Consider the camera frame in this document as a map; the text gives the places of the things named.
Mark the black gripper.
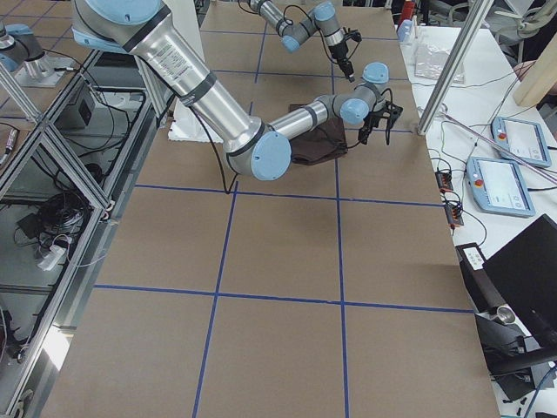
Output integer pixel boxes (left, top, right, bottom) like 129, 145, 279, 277
358, 100, 403, 145
325, 28, 362, 82

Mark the dark brown t-shirt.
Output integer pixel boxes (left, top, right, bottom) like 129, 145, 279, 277
290, 117, 348, 165

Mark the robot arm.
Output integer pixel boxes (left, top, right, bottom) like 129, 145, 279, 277
72, 1, 403, 181
238, 0, 362, 82

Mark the clear plastic bag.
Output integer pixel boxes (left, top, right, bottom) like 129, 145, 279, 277
414, 44, 451, 80

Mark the blue teach pendant near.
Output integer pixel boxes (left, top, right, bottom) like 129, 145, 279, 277
466, 157, 536, 218

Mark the blue teach pendant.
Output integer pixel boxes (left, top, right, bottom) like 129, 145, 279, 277
466, 157, 536, 218
491, 117, 552, 168

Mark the blue teach pendant far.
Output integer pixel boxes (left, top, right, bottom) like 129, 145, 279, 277
491, 117, 552, 168

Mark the aluminium frame post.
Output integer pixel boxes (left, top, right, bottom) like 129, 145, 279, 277
417, 0, 493, 135

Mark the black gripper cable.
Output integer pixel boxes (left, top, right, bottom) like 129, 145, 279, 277
191, 106, 240, 195

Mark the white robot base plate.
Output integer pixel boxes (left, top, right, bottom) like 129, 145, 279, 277
168, 101, 223, 144

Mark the aluminium frame rail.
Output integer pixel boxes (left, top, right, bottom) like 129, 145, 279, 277
1, 51, 171, 417

